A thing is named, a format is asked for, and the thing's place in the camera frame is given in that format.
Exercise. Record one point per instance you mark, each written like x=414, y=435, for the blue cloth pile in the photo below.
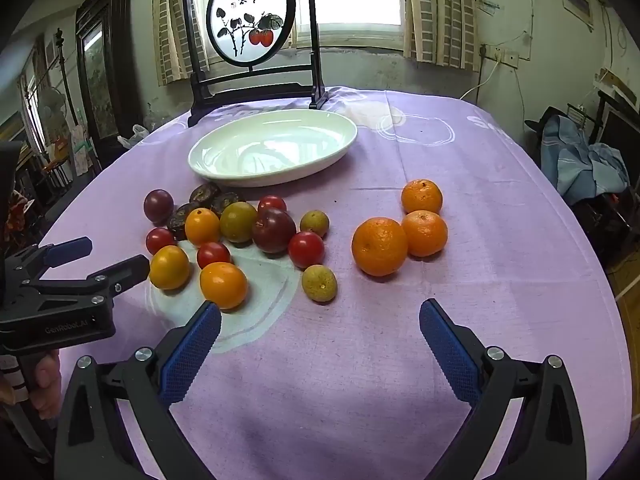
x=585, y=160

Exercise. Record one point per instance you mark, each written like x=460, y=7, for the red cherry tomato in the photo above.
x=271, y=203
x=306, y=250
x=213, y=255
x=160, y=240

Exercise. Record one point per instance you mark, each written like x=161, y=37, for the round painted screen black stand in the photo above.
x=248, y=10

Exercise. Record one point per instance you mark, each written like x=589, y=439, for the small dark purple tomato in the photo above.
x=158, y=206

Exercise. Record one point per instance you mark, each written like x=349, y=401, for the dark brown water chestnut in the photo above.
x=204, y=191
x=223, y=201
x=176, y=222

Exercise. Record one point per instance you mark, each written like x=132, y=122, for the person's left hand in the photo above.
x=46, y=380

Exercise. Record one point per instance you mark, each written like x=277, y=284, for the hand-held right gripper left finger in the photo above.
x=192, y=355

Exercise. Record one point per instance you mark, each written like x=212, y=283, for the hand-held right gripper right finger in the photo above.
x=450, y=355

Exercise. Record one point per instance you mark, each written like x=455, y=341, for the white plastic bag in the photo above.
x=134, y=135

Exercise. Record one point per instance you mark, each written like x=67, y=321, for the black metal rack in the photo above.
x=617, y=130

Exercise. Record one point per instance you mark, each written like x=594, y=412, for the mandarin orange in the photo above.
x=422, y=196
x=425, y=234
x=379, y=246

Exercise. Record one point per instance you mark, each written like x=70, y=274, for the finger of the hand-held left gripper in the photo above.
x=120, y=272
x=65, y=252

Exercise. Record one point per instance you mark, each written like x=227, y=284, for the dark wooden cabinet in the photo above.
x=102, y=75

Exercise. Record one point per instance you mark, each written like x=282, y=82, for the standing fan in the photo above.
x=50, y=107

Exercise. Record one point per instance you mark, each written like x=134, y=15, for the purple tablecloth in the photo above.
x=350, y=350

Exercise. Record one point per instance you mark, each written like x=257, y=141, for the checked curtain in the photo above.
x=440, y=10
x=175, y=20

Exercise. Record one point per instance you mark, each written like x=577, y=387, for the large dark purple tomato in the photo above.
x=273, y=231

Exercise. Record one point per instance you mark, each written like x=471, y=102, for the white oval plate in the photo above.
x=272, y=147

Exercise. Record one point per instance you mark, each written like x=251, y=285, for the white wall socket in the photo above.
x=505, y=55

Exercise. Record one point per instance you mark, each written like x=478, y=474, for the yellow-green tomato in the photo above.
x=237, y=222

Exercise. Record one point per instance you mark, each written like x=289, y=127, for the orange cherry tomato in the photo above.
x=223, y=285
x=169, y=267
x=202, y=227

